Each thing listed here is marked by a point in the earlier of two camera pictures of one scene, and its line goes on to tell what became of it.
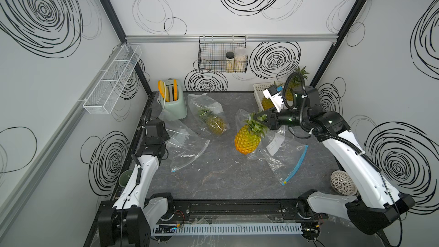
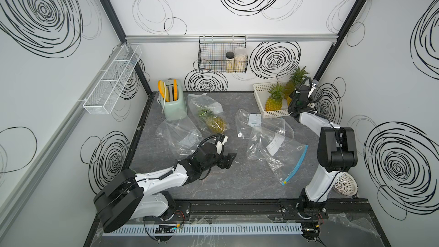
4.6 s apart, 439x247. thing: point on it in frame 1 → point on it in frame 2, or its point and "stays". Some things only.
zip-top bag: (207, 114) stays
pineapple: (294, 80) stays
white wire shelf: (111, 80) stays
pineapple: (248, 137) → (289, 100)
